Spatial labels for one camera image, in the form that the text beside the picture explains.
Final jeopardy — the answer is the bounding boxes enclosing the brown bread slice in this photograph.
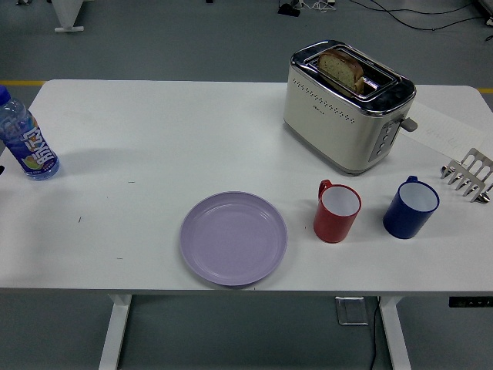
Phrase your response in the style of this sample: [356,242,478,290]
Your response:
[317,48,365,96]

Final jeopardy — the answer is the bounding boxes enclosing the blue drink bottle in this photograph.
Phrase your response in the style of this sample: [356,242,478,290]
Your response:
[0,85,61,181]

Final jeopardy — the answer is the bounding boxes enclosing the black power adapter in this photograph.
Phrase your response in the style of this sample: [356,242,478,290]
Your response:
[277,2,301,18]

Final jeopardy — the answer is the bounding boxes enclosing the red mug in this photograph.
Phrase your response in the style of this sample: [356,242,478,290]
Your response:
[313,179,363,244]

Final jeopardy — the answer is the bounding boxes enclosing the purple round plate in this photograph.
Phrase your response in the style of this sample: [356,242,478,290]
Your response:
[179,191,289,288]

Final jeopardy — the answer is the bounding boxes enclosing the long black floor cable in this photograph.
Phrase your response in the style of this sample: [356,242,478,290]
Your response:
[352,0,493,32]

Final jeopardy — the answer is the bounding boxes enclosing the cream chrome toaster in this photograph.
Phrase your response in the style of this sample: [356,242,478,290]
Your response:
[283,39,419,177]

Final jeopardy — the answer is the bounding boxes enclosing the black table control panel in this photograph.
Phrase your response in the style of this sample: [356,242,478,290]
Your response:
[448,296,493,308]

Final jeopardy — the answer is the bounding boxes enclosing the black table power cable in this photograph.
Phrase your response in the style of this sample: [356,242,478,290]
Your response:
[367,295,383,370]

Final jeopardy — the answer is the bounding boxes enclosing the white furniture foot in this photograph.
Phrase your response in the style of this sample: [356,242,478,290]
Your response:
[52,0,86,34]

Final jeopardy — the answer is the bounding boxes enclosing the clear plastic holder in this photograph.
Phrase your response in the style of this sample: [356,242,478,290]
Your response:
[334,295,370,327]

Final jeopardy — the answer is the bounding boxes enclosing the metal spoon rack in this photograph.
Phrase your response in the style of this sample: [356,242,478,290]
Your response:
[440,147,493,203]

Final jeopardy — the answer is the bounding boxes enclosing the white floor cables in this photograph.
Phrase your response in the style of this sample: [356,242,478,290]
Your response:
[299,0,337,12]

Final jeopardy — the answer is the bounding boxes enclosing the white paper sheet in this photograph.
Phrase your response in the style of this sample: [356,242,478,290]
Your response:
[400,100,487,159]

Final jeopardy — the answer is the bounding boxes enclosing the blue mug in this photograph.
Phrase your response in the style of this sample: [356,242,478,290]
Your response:
[382,175,441,239]

